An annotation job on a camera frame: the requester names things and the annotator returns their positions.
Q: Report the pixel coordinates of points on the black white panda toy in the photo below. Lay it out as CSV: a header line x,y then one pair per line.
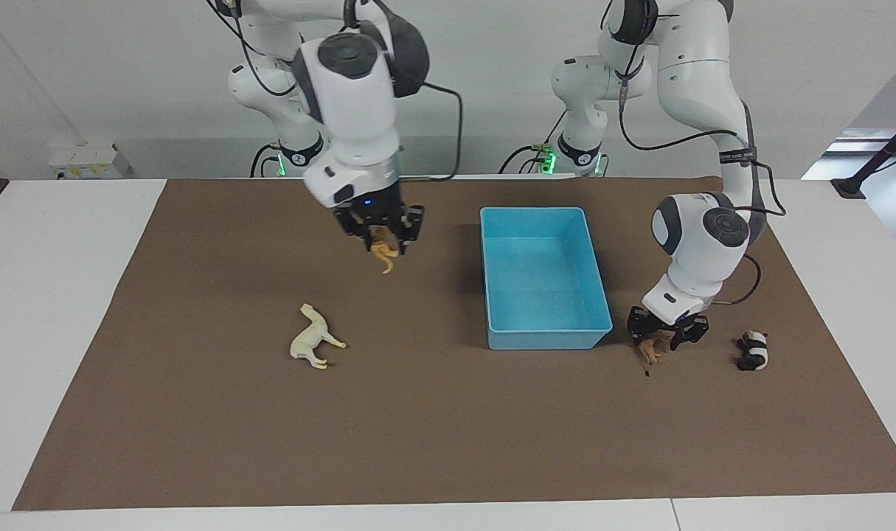
x,y
754,352

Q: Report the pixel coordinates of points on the black clamp stand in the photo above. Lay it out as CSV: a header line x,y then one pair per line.
x,y
879,151

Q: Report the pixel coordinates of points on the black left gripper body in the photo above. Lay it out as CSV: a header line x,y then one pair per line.
x,y
672,318

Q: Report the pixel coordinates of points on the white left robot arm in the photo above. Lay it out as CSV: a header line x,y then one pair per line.
x,y
702,74

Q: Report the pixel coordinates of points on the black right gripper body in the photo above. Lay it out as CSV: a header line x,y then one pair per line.
x,y
374,214

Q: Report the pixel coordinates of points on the grey window frame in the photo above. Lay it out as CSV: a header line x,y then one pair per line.
x,y
853,141

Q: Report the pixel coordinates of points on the light blue storage box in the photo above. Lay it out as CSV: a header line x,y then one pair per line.
x,y
543,295

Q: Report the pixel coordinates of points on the cream horse toy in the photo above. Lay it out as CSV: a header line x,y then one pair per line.
x,y
311,339

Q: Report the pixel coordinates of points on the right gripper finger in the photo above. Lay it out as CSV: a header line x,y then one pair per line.
x,y
359,234
411,228

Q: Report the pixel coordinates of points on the orange tiger toy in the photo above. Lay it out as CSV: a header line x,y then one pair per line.
x,y
383,251

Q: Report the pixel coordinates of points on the brown lion toy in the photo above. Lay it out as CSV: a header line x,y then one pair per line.
x,y
650,348

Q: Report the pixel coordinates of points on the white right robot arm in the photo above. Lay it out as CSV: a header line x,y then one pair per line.
x,y
352,110

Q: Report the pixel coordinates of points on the white wall power box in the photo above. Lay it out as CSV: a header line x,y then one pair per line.
x,y
86,161

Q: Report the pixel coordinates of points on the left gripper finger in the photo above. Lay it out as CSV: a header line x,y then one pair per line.
x,y
639,326
692,332

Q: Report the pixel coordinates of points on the brown table mat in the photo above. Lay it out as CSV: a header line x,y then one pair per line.
x,y
418,428

